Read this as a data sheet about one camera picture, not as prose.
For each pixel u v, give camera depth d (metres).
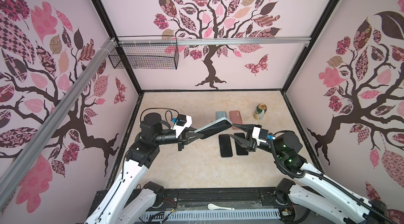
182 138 0.54
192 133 0.58
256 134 0.48
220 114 1.06
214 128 0.55
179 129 0.52
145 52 0.95
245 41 1.83
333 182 0.46
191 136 0.58
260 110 0.96
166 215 0.70
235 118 1.06
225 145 0.89
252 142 0.53
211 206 0.71
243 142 0.53
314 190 0.50
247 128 0.55
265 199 0.73
